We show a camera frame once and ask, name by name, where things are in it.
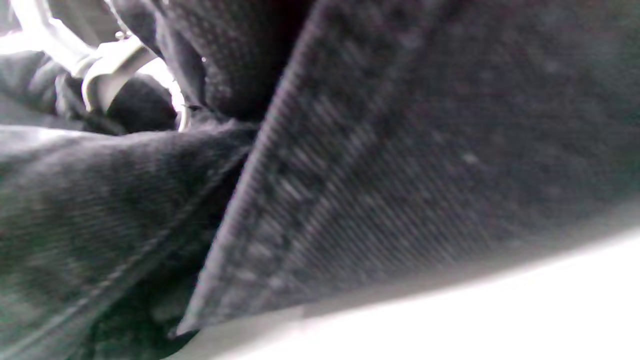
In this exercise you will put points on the person's right hand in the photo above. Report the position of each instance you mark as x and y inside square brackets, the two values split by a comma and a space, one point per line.
[235, 55]

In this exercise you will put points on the black denim garment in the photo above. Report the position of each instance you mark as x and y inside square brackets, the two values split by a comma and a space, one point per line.
[410, 165]

